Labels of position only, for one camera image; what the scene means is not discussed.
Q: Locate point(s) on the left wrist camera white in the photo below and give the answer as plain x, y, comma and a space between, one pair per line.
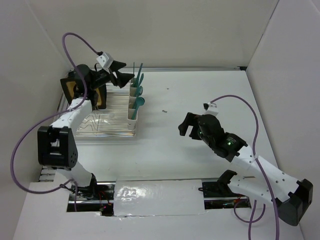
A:
104, 59

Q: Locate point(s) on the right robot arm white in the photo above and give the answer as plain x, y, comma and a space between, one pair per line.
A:
162, 152

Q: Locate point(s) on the metal wire dish rack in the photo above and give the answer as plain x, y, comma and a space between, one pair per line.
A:
111, 122

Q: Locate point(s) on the cream utensil holder near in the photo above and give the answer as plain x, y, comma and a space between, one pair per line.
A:
131, 117

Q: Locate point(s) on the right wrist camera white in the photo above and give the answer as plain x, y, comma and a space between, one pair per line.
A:
210, 109

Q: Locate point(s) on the teal plastic spoon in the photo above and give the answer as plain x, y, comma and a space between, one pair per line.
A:
137, 108
140, 105

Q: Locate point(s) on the cream utensil holder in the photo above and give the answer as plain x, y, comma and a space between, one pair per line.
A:
132, 92
131, 117

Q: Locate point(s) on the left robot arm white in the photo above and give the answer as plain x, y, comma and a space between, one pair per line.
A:
85, 91

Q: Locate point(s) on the teal plastic knife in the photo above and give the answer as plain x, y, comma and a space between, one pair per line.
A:
140, 81
143, 76

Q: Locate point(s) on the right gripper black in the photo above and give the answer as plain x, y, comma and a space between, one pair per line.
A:
190, 119

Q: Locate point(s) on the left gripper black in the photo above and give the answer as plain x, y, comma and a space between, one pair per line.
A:
122, 78

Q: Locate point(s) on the cream utensil holder far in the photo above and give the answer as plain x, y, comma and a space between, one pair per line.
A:
132, 92

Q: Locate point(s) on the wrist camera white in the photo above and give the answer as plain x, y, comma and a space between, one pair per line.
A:
210, 109
104, 59

